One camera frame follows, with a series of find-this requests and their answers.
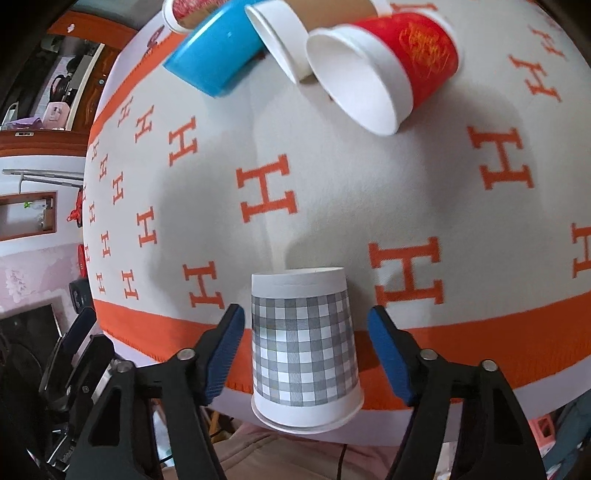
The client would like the grey checked paper cup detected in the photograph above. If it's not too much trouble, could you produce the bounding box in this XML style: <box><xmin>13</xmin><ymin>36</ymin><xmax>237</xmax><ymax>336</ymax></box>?
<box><xmin>250</xmin><ymin>267</ymin><xmax>365</xmax><ymax>435</ymax></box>

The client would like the blue plastic cup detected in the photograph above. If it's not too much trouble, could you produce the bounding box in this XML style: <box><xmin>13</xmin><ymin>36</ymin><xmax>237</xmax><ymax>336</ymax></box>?
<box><xmin>163</xmin><ymin>1</ymin><xmax>264</xmax><ymax>97</ymax></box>

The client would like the red floral paper cup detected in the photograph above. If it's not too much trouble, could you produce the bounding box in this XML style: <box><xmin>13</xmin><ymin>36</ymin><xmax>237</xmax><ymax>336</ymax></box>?
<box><xmin>161</xmin><ymin>0</ymin><xmax>225</xmax><ymax>34</ymax></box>

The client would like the brown kraft paper cup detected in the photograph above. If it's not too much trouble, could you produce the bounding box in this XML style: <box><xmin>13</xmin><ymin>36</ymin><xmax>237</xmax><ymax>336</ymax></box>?
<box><xmin>245</xmin><ymin>0</ymin><xmax>394</xmax><ymax>84</ymax></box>

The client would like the red gold paper cup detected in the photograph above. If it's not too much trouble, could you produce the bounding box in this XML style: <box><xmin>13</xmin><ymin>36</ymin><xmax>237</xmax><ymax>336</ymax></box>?
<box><xmin>305</xmin><ymin>10</ymin><xmax>461</xmax><ymax>136</ymax></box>

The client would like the pink small kitchen appliance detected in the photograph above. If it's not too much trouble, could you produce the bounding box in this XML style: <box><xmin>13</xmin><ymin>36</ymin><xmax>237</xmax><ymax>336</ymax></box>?
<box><xmin>42</xmin><ymin>102</ymin><xmax>70</xmax><ymax>130</ymax></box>

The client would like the pink printed table cover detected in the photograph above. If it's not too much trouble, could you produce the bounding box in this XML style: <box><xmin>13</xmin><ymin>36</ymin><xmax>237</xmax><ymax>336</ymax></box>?
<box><xmin>85</xmin><ymin>18</ymin><xmax>591</xmax><ymax>447</ymax></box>

